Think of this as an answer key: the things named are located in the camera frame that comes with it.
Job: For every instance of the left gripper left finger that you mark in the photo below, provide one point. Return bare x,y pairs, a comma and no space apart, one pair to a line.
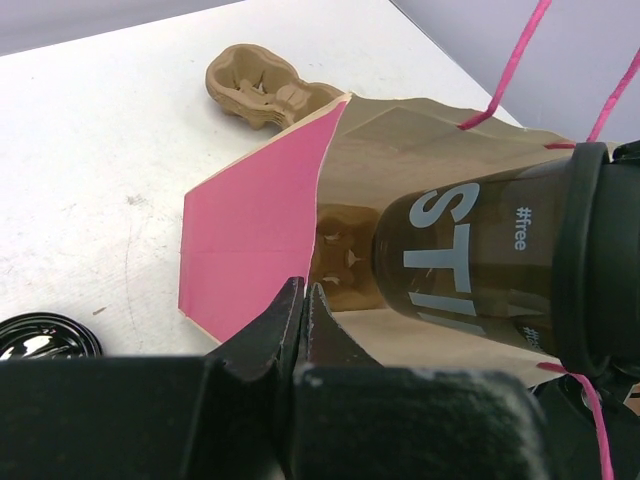
218,416

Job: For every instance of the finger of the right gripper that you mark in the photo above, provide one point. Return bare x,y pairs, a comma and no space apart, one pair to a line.
581,436

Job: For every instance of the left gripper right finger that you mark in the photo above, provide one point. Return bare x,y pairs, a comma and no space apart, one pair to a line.
353,418

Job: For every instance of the pink and beige paper bag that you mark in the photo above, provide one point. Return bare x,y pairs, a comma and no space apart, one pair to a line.
251,227

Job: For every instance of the dark transparent coffee cup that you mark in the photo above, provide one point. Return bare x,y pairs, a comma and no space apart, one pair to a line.
476,256

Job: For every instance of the brown cardboard cup carrier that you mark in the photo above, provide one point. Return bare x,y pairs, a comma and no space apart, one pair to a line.
251,82

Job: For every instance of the black cup lid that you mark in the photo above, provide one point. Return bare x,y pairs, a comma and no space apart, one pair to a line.
47,335
595,264

